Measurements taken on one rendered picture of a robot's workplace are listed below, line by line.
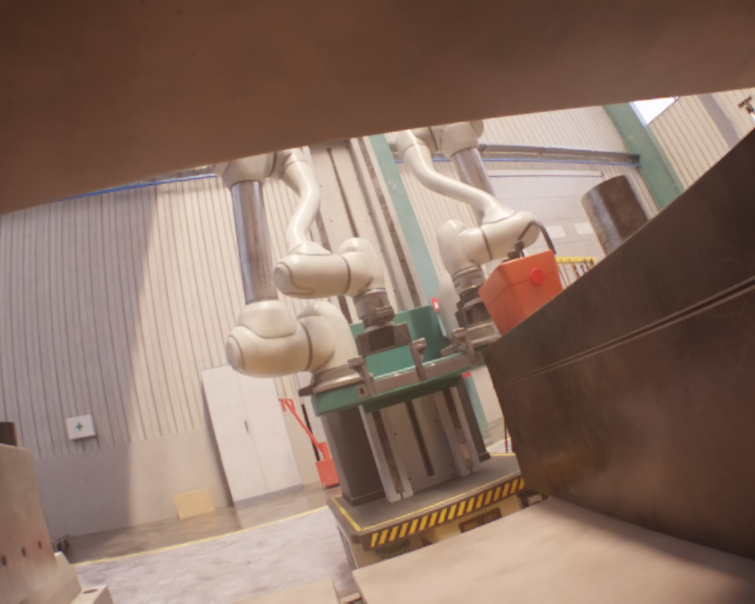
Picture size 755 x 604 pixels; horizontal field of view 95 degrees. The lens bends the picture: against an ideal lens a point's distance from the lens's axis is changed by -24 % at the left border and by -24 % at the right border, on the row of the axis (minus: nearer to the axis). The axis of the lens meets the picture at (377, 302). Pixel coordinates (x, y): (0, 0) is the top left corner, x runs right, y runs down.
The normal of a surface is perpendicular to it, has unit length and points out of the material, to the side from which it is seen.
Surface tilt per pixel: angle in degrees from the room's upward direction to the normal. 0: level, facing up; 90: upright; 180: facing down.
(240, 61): 180
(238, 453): 90
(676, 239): 90
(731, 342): 90
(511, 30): 180
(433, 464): 90
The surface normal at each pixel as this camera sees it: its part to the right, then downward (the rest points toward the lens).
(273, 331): 0.54, -0.27
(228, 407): 0.33, -0.34
